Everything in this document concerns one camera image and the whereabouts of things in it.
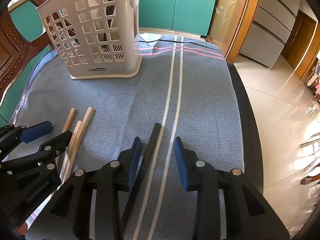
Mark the wood framed glass sliding door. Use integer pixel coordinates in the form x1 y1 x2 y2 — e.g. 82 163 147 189
207 0 264 63

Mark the white plastic utensil basket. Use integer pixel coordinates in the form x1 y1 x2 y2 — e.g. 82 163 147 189
36 0 143 81

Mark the carved wooden chair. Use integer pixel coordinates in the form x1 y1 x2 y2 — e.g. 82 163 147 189
0 0 66 105

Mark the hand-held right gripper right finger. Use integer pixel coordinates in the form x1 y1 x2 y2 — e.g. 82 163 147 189
173 136 291 240

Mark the blue plaid cloth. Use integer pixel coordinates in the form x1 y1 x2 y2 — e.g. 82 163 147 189
7 31 246 240

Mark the silver refrigerator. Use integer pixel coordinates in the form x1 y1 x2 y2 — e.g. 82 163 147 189
239 0 302 69

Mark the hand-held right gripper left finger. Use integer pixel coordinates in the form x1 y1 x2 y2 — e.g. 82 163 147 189
27 137 142 240

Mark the brown wooden door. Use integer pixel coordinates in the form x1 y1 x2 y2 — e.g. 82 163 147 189
285 12 317 68

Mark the black chopstick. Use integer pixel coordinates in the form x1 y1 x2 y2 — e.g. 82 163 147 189
121 123 162 233

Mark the beige wooden chopstick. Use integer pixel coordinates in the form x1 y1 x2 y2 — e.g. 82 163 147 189
55 108 77 167
61 107 95 181
65 121 83 178

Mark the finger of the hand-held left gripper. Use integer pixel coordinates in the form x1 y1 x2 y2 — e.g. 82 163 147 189
0 121 53 151
0 131 73 172

